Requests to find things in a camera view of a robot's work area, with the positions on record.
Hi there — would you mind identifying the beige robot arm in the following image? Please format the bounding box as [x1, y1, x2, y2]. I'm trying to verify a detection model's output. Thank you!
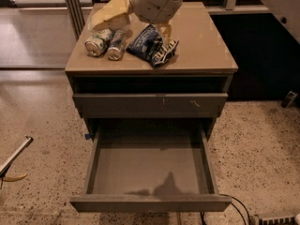
[89, 0, 300, 46]

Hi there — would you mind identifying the blue silver redbull can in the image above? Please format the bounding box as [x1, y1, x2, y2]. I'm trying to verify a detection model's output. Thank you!
[107, 30, 125, 61]

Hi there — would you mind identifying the open grey middle drawer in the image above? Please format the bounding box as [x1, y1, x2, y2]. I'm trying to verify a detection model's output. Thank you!
[70, 121, 232, 213]

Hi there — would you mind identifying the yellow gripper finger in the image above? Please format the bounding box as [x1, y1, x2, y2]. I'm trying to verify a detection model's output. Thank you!
[155, 22, 172, 48]
[88, 0, 130, 31]

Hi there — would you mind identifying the blue tape piece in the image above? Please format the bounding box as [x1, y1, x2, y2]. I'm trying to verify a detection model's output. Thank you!
[84, 133, 92, 140]

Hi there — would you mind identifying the closed grey top drawer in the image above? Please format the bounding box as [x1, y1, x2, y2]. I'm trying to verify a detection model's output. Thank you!
[73, 93, 228, 118]

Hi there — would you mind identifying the grey drawer cabinet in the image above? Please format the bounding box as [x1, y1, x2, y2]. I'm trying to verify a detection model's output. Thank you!
[66, 2, 238, 136]

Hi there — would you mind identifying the metal bar with yellow hook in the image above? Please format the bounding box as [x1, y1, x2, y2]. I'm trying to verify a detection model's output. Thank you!
[0, 136, 34, 183]

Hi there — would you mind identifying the dark blue chip bag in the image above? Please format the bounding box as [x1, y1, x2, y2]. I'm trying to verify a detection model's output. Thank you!
[126, 24, 178, 68]

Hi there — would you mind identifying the metal window frame post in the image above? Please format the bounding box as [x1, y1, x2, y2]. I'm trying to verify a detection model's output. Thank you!
[65, 0, 84, 39]

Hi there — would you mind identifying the black floor cable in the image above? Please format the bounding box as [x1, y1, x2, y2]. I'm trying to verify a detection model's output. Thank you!
[200, 193, 252, 225]

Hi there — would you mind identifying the green white soda can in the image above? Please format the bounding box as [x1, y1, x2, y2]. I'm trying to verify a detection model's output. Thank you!
[84, 29, 113, 57]

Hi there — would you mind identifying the white power strip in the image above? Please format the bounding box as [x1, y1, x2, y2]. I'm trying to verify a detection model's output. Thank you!
[250, 215, 300, 225]

